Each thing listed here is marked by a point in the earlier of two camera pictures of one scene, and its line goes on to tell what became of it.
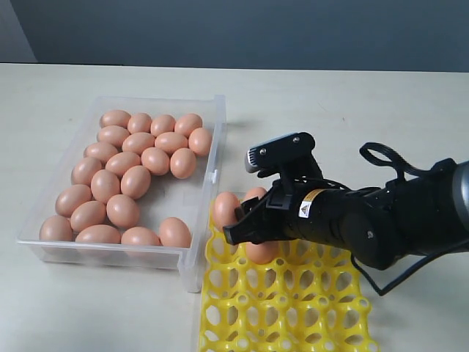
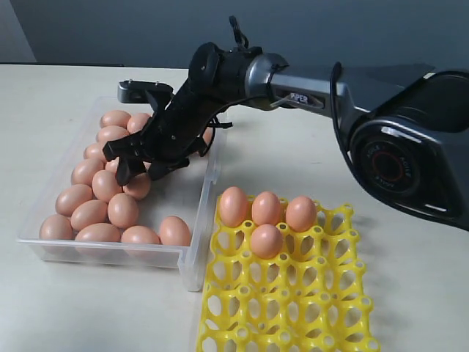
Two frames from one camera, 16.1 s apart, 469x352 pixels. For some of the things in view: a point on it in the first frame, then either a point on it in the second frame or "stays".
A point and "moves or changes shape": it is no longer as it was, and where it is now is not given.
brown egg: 140,236 stays
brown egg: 223,210 moves or changes shape
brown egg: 123,210 stays
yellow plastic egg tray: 311,298 stays
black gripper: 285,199 -> 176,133
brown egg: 139,122 stays
